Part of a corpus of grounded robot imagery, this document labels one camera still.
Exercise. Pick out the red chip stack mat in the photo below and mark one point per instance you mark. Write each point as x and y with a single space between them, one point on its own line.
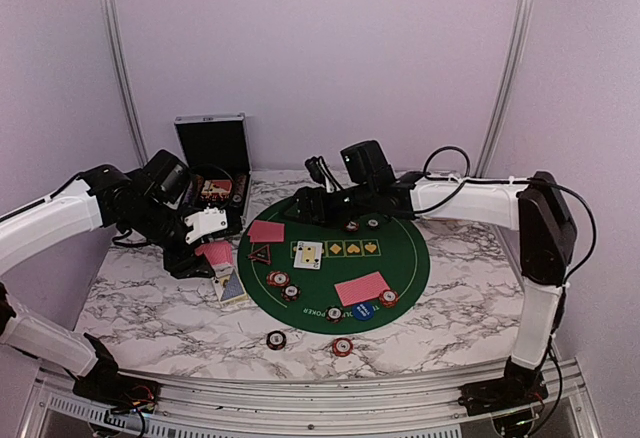
278 278
388 298

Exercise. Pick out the red card mat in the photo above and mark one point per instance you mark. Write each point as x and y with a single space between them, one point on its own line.
361 289

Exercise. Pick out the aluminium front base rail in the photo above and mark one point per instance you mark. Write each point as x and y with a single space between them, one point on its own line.
414 405

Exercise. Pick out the dark red 100 chip stack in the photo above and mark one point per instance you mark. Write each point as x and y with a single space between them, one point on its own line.
276 340

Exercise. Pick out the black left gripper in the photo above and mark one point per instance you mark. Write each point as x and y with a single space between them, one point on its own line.
183 265

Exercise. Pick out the black triangular all-in button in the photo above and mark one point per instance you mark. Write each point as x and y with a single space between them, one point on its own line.
261 254

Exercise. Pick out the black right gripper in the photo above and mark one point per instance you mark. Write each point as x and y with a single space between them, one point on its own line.
304 197

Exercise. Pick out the dark 100 chips bottom mat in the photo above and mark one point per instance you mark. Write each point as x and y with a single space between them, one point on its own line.
334 314

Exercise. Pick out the face-up playing card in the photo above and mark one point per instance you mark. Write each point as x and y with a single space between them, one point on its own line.
308 255

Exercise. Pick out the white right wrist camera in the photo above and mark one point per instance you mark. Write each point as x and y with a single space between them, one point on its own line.
319 173

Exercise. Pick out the left aluminium frame post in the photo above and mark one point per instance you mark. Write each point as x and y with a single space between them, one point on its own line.
117 53

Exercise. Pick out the red card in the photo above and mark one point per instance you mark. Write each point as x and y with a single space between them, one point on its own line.
262 231

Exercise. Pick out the blue small blind button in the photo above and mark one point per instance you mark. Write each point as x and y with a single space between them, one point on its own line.
363 311

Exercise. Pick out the right aluminium frame post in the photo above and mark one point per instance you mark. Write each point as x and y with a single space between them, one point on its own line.
515 51

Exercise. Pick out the aluminium frame post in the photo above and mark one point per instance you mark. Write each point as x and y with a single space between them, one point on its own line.
117 53
515 51

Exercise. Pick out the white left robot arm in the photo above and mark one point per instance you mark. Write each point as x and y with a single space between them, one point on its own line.
142 201

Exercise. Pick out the red-backed playing card deck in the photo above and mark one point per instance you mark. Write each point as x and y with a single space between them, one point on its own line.
217 253

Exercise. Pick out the aluminium poker chip case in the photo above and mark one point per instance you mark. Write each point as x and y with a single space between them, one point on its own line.
216 150

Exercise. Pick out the orange-red 5 chip stack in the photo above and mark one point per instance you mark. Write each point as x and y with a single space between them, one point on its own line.
342 347

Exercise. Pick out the green round poker mat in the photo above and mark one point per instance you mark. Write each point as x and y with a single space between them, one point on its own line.
396 249

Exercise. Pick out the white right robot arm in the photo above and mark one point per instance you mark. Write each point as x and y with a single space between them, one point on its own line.
534 207

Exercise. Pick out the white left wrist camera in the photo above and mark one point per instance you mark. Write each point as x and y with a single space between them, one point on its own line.
205 222

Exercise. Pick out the blue-backed playing card deck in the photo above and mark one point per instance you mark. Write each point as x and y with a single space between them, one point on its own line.
228 287

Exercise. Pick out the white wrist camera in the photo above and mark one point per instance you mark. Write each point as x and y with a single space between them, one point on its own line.
319 173
205 222

